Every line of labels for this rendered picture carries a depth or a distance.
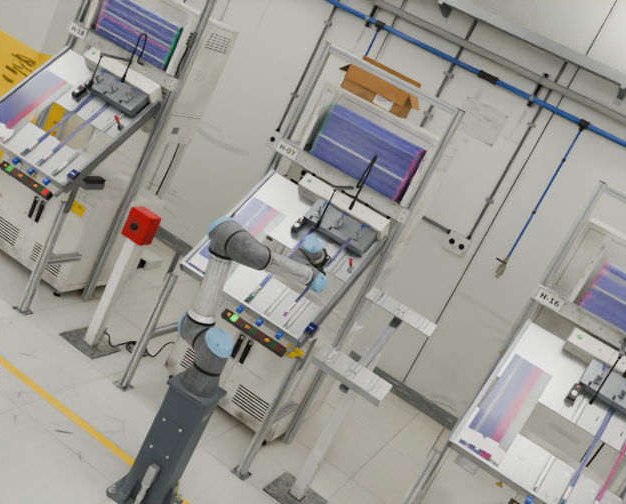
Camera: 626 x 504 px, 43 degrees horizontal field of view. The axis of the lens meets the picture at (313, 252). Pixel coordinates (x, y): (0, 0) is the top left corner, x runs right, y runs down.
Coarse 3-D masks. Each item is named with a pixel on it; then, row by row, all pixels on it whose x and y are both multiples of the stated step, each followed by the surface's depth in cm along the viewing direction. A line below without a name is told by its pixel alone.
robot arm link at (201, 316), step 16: (224, 224) 294; (224, 240) 290; (224, 256) 295; (208, 272) 300; (224, 272) 300; (208, 288) 301; (208, 304) 304; (192, 320) 306; (208, 320) 306; (192, 336) 305
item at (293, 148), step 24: (336, 48) 387; (384, 72) 378; (336, 96) 397; (432, 96) 370; (312, 120) 387; (288, 144) 397; (312, 144) 403; (432, 144) 365; (408, 192) 371; (288, 408) 378
